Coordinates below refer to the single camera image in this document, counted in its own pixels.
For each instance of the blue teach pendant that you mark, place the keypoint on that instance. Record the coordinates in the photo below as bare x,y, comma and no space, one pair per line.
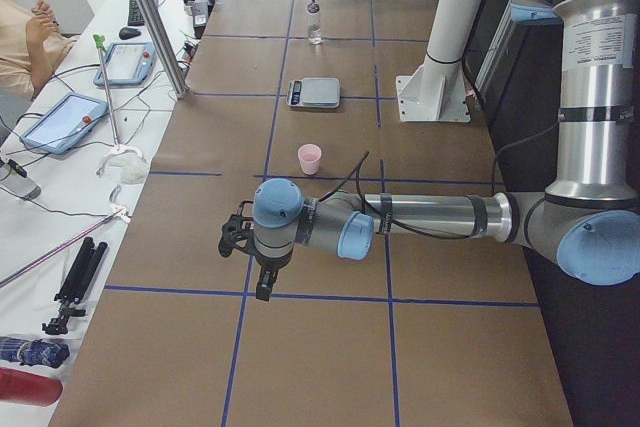
65,124
128,64

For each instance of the black computer mouse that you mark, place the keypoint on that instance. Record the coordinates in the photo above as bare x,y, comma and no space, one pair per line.
128,32

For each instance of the silver digital kitchen scale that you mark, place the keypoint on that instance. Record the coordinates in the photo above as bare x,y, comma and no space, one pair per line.
319,93

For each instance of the white power adapter box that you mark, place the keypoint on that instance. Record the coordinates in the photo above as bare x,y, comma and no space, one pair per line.
199,12

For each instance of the blue folded umbrella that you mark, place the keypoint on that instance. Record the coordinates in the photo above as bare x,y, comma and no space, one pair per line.
33,352

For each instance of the black folded tripod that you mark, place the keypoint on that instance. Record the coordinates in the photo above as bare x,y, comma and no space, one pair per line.
75,286

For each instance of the clear glass sauce bottle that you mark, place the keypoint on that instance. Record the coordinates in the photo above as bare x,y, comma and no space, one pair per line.
314,34

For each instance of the aluminium frame post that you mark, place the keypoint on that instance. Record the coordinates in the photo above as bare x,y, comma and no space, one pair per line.
163,47

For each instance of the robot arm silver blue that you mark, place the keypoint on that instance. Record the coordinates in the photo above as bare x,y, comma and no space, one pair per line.
584,221

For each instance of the far blue teach pendant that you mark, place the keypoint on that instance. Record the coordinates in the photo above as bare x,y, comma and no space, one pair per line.
128,64

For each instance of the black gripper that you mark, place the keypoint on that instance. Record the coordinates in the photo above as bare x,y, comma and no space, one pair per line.
270,263

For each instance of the metal rod green tip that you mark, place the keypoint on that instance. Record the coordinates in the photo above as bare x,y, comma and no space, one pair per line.
99,44

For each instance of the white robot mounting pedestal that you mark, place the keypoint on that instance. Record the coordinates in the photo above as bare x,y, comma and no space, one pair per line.
436,91

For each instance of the white crumpled cloth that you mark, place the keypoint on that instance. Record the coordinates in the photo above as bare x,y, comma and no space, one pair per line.
133,166

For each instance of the red cylinder bottle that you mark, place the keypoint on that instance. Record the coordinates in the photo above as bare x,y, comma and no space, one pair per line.
29,389

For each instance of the near blue teach pendant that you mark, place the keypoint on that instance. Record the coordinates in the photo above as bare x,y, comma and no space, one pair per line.
65,124

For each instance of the person in beige shirt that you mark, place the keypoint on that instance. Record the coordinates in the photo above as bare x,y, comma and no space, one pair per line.
32,47

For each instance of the grey handheld device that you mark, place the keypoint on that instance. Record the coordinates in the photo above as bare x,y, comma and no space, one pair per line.
15,179

